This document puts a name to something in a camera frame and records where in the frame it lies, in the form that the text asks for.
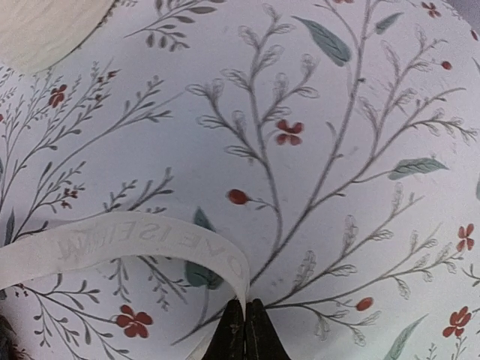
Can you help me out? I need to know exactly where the floral patterned table mat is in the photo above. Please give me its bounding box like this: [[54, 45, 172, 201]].
[[1, 1, 479, 359]]

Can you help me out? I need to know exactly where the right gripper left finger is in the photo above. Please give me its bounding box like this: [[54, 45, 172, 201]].
[[202, 300, 245, 360]]

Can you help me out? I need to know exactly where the white printed ribbon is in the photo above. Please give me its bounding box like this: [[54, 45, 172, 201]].
[[1, 212, 250, 307]]

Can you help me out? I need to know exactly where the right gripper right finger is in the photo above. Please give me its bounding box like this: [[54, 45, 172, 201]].
[[244, 298, 288, 360]]

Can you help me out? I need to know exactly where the cream white mug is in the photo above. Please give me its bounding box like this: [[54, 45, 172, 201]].
[[1, 0, 113, 74]]

